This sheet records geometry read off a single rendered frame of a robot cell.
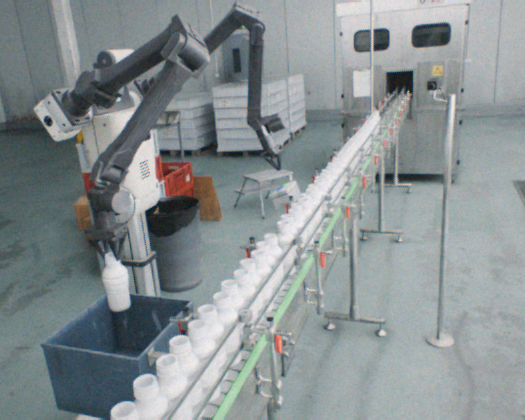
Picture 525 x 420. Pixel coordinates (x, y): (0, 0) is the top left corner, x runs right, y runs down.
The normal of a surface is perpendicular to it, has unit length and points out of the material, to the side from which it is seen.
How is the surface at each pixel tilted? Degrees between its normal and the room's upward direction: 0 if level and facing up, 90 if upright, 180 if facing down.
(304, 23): 90
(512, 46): 90
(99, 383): 90
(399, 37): 90
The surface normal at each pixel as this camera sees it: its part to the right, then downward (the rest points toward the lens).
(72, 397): -0.34, 0.32
